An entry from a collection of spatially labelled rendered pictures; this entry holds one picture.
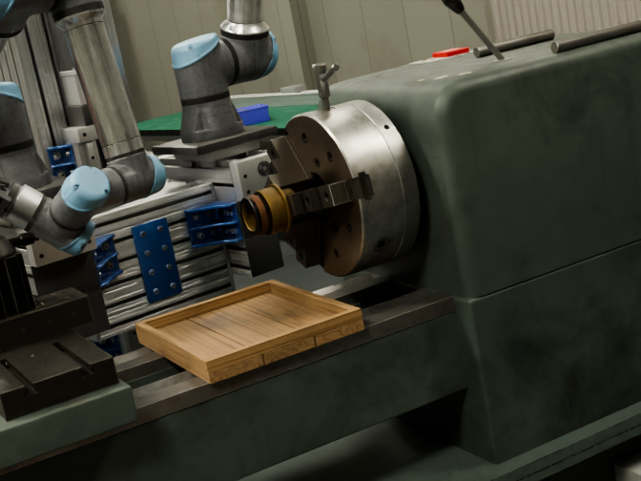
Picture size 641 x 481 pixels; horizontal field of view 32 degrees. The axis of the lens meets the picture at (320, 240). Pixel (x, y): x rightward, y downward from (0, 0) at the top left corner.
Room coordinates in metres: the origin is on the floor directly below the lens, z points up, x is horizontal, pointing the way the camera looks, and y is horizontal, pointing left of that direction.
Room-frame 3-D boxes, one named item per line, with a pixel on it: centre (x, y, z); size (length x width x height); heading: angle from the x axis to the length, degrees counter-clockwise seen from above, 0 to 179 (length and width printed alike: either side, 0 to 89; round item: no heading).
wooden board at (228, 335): (1.98, 0.17, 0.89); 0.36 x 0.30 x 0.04; 26
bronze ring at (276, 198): (2.02, 0.08, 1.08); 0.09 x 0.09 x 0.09; 26
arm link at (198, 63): (2.65, 0.20, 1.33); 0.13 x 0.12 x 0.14; 130
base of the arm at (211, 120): (2.65, 0.20, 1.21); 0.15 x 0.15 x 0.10
